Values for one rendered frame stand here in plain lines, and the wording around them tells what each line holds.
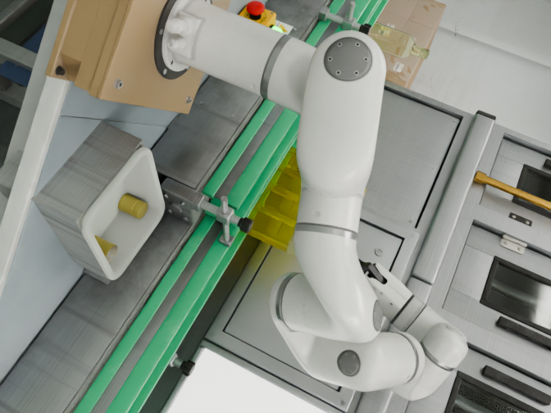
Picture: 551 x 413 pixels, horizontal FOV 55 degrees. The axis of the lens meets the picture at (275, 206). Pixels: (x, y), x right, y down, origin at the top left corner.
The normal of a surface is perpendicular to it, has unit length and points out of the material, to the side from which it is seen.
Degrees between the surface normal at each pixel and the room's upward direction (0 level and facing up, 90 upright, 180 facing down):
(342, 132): 87
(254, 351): 90
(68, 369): 90
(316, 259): 102
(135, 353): 90
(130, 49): 0
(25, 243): 0
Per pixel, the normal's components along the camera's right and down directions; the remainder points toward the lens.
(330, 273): -0.04, -0.24
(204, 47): -0.36, 0.39
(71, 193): 0.05, -0.51
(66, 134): 0.89, 0.41
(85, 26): -0.25, 0.10
